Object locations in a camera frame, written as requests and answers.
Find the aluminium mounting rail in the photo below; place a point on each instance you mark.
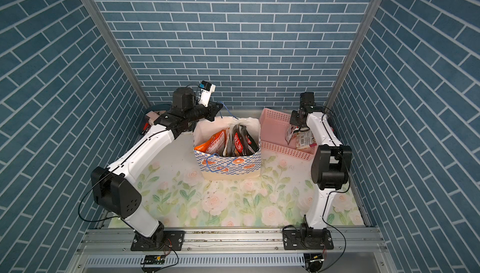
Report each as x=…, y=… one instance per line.
x=234, y=250

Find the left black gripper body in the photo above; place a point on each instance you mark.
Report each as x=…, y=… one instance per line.
x=200, y=112

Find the teal stationery tray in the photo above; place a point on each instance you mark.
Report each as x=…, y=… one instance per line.
x=150, y=116

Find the orange red condiment packet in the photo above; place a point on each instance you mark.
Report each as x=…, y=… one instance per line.
x=215, y=144

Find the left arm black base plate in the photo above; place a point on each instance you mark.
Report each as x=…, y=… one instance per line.
x=163, y=240

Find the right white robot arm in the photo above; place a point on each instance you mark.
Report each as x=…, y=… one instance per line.
x=330, y=166

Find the pink perforated plastic basket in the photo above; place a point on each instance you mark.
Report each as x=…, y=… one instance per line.
x=274, y=125

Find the green dark condiment packet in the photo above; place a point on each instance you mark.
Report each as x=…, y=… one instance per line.
x=232, y=142

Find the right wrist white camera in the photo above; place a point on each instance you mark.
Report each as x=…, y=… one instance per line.
x=307, y=102

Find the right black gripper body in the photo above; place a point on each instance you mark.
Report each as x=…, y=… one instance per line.
x=294, y=119

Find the floral table mat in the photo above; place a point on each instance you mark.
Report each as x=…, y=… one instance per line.
x=175, y=192

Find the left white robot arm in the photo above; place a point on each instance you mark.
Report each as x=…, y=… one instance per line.
x=113, y=188

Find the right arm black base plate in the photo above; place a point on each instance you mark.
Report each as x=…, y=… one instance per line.
x=307, y=239

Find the white checkered paper bag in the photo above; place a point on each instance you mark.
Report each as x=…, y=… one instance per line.
x=215, y=167

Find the dark red condiment packet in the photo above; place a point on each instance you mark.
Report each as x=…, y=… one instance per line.
x=243, y=143

